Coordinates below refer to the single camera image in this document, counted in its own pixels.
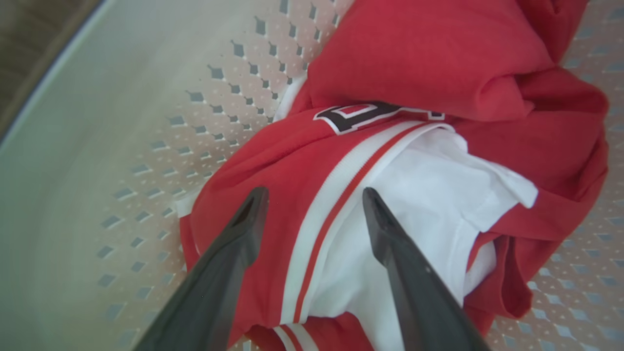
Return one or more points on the cream perforated laundry basket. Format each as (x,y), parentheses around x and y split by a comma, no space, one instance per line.
(122,146)

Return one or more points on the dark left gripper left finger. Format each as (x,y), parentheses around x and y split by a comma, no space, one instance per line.
(219,282)

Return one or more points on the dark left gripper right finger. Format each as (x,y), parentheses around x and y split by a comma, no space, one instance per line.
(414,292)

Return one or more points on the red and white jersey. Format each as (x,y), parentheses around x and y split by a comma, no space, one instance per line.
(414,63)

